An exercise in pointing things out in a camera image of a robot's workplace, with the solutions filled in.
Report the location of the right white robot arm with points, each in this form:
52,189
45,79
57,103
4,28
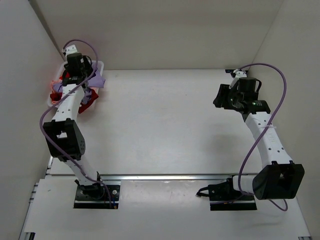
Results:
280,177

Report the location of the pink t-shirt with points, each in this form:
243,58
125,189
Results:
56,86

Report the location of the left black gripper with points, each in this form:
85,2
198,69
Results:
74,80

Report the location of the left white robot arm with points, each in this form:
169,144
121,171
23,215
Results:
74,92

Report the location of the aluminium rail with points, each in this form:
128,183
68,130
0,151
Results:
56,168

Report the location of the red t-shirt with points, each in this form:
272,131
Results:
89,99

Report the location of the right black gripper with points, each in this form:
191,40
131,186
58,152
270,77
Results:
225,96

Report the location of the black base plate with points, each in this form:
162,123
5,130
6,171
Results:
83,200
222,197

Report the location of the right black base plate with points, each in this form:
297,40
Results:
222,197

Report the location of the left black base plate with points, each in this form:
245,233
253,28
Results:
83,200

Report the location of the purple t-shirt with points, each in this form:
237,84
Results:
96,82

